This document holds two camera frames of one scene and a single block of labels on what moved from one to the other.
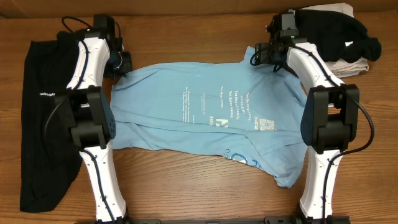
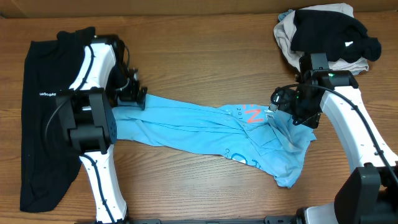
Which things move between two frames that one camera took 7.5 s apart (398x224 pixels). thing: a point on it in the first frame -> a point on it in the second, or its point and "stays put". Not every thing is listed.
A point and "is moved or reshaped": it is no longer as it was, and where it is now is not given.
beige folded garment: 339,68 stays put
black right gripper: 262,57 -> 311,119
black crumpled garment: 337,37 stays put
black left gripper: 127,65 -> 130,96
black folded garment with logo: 50,158 stays put
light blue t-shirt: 252,112 is moved or reshaped
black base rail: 267,220 stays put
